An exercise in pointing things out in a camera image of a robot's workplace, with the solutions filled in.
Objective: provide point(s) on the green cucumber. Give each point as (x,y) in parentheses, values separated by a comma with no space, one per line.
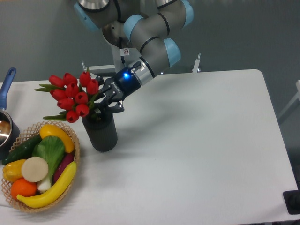
(22,151)

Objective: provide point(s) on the white furniture at right edge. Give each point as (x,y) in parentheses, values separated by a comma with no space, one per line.
(291,106)

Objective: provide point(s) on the yellow bell pepper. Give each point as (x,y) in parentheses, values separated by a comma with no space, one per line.
(13,171)

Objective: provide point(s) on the woven wicker basket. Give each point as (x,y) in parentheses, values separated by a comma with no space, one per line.
(25,135)

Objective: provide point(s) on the green bok choy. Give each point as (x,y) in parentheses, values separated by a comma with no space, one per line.
(51,149)

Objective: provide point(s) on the purple sweet potato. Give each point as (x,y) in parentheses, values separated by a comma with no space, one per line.
(67,159)

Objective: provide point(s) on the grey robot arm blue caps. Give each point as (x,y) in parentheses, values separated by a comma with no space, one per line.
(105,11)

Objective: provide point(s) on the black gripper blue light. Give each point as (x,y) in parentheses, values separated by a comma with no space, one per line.
(115,89)

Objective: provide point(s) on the red tulip bouquet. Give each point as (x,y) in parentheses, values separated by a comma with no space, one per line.
(73,97)

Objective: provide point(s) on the yellow banana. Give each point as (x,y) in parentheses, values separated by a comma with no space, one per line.
(54,192)

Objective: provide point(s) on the dark grey ribbed vase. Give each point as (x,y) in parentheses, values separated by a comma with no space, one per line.
(102,134)

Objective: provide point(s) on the beige round disc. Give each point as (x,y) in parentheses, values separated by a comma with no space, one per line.
(34,169)

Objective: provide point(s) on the black device at table edge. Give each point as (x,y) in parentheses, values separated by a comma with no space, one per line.
(292,201)

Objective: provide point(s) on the blue handled saucepan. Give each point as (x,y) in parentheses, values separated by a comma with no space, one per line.
(9,131)

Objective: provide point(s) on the orange fruit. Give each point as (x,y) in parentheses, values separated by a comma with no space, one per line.
(24,188)

